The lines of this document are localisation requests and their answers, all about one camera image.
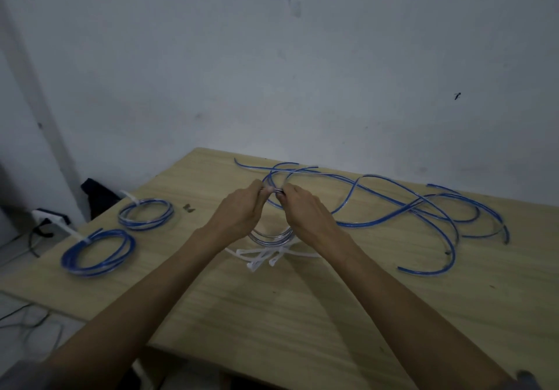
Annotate person's right hand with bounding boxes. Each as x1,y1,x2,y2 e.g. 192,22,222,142
275,183,349,256

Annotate person's left hand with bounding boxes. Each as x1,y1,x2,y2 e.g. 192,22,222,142
204,180,274,247

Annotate dark bag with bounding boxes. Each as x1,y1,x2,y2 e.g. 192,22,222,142
81,178,127,222

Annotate white table leg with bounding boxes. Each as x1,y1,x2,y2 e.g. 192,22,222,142
130,350,154,390

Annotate loose blue cable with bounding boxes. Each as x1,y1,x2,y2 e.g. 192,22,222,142
411,183,510,245
234,157,457,275

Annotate white power strip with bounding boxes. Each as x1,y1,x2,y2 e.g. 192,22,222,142
31,209,70,229

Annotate blue cable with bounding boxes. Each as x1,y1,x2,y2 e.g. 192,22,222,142
251,162,460,248
118,198,175,231
234,157,457,275
61,228,136,278
411,183,510,245

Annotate black floor cable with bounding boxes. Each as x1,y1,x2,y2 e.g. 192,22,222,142
0,224,55,268

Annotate person's right forearm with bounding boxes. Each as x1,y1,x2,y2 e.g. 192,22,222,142
306,233,527,390

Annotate grey sleeve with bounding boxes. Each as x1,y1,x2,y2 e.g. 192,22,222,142
0,357,59,390

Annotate person's left forearm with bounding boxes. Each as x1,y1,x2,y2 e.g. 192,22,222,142
41,227,246,390

